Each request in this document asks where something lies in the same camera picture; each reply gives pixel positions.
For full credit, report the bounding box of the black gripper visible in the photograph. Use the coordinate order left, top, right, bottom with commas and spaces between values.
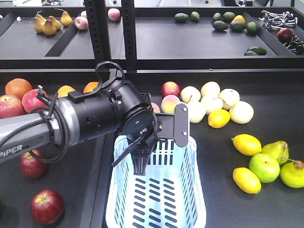
122, 93, 161, 176

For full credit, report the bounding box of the light blue plastic basket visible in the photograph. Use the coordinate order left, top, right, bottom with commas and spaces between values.
105, 138, 206, 228

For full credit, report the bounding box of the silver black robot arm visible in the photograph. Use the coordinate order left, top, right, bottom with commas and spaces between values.
0, 79, 158, 175

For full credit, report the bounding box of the peach left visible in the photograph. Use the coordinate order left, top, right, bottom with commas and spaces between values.
151, 102, 161, 113

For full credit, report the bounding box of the peach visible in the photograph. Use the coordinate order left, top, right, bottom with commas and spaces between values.
161, 95, 180, 114
151, 102, 161, 113

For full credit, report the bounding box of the peach right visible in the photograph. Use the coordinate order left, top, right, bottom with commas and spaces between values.
161, 95, 180, 114

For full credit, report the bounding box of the red apple in right bin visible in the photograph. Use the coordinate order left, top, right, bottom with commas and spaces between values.
162, 81, 181, 97

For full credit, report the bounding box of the large orange near divider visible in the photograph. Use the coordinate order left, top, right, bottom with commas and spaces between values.
83, 82, 98, 93

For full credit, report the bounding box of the yellow lemon near pears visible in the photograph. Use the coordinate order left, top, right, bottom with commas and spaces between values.
208, 109, 230, 129

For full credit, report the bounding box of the yellow orange citrus fruit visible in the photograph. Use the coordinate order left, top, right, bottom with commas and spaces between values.
57, 85, 75, 98

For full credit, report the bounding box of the dark red apple front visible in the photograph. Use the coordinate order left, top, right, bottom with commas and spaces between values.
30, 190, 65, 225

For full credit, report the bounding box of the dark red apple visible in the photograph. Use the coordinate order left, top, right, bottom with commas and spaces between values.
19, 152, 48, 179
30, 190, 65, 225

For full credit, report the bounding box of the yellow lemon upper right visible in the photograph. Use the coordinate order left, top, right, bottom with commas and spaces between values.
231, 134, 262, 156

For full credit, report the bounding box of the yellow lemon lower right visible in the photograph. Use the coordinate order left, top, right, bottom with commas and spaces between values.
232, 167, 261, 194

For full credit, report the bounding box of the dark red apple rear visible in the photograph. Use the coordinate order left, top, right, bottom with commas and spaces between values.
19, 152, 48, 179

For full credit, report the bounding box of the black wooden produce stand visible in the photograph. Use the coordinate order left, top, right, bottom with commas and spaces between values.
0, 7, 304, 228

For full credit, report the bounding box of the pink red apple right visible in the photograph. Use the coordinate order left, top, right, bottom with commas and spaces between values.
21, 89, 46, 113

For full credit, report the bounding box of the pink red apple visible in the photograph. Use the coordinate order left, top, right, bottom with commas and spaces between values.
0, 95, 25, 119
21, 89, 46, 113

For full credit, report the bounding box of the green apple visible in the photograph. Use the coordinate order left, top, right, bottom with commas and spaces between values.
249, 153, 280, 183

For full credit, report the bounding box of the pink red apple left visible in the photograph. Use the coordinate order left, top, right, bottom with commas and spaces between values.
0, 95, 25, 119

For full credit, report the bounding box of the green pear back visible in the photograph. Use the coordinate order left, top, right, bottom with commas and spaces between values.
262, 141, 289, 166

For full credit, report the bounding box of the large orange back left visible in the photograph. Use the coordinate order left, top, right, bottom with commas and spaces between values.
5, 78, 33, 99

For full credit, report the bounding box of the green pear right edge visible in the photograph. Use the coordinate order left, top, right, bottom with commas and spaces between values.
280, 156, 304, 188

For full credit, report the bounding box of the brown pear cluster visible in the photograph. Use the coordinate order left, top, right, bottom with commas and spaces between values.
32, 8, 73, 36

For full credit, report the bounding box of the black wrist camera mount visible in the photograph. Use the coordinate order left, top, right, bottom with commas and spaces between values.
156, 102, 190, 147

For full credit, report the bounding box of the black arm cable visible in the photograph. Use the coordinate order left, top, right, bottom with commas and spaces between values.
29, 61, 126, 163

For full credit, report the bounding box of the black metal upright post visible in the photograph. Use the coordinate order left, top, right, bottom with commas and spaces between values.
85, 0, 137, 70

